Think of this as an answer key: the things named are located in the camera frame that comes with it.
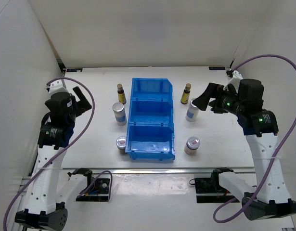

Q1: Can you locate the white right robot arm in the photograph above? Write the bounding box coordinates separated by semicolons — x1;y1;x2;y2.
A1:
193;79;296;220

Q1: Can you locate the white-lid sauce jar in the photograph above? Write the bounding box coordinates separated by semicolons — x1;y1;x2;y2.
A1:
184;136;200;155
116;136;127;154

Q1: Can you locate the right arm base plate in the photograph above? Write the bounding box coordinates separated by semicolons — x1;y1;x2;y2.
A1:
189;178;234;204

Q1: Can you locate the aluminium table front rail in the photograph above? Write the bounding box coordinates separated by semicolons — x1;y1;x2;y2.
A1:
19;167;255;189

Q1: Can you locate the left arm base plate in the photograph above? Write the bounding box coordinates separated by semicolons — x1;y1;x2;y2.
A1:
76;170;113;202

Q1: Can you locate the silver-lid blue canister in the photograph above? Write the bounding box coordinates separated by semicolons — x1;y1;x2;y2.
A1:
112;102;127;126
185;98;199;122

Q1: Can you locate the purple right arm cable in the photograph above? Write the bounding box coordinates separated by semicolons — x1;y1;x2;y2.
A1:
213;54;296;223

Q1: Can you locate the blue three-compartment plastic bin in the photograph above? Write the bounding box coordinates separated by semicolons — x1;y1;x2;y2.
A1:
126;78;175;161

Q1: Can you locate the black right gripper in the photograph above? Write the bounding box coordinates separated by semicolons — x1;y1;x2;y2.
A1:
192;83;245;116

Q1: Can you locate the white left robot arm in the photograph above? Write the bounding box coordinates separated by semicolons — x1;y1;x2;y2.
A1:
14;87;95;231

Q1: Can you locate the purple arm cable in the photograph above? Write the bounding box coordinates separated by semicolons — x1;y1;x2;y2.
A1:
3;77;112;229
213;54;296;223

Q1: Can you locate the small brown bottle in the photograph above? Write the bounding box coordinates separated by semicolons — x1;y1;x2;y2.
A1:
117;84;127;104
180;83;191;104

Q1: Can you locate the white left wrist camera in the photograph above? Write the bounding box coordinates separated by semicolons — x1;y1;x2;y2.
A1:
46;79;68;96

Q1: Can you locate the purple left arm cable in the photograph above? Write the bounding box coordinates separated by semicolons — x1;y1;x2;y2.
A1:
3;77;112;229

